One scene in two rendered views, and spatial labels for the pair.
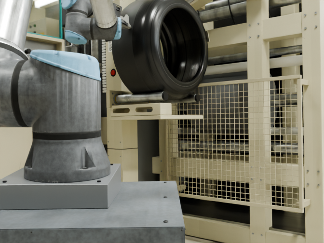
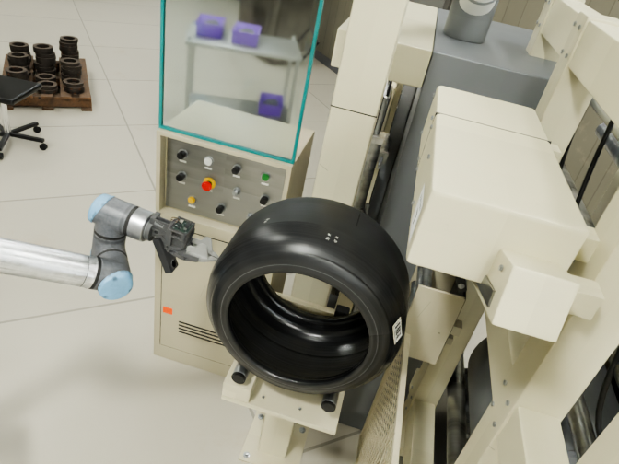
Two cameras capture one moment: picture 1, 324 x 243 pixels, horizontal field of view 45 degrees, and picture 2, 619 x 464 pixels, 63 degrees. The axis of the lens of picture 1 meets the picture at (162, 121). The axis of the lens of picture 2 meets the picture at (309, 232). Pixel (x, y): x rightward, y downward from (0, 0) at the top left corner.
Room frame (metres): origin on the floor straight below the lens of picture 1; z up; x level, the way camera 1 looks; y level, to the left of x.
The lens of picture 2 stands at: (1.50, -0.92, 2.13)
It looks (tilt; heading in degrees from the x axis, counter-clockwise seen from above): 33 degrees down; 57
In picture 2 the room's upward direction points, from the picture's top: 12 degrees clockwise
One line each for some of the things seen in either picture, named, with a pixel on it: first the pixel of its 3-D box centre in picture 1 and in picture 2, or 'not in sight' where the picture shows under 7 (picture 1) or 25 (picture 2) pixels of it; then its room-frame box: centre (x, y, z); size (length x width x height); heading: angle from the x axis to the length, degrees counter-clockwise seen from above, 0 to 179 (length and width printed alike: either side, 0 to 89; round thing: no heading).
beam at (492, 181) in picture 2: not in sight; (481, 171); (2.32, -0.26, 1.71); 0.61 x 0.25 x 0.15; 50
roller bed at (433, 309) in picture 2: not in sight; (428, 307); (2.61, -0.05, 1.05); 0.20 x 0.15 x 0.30; 50
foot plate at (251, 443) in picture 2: not in sight; (274, 442); (2.32, 0.23, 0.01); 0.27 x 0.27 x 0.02; 50
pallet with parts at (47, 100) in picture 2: not in sight; (45, 67); (1.70, 4.68, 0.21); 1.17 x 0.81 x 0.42; 88
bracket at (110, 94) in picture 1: (133, 100); (309, 315); (2.29, 0.16, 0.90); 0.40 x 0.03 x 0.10; 140
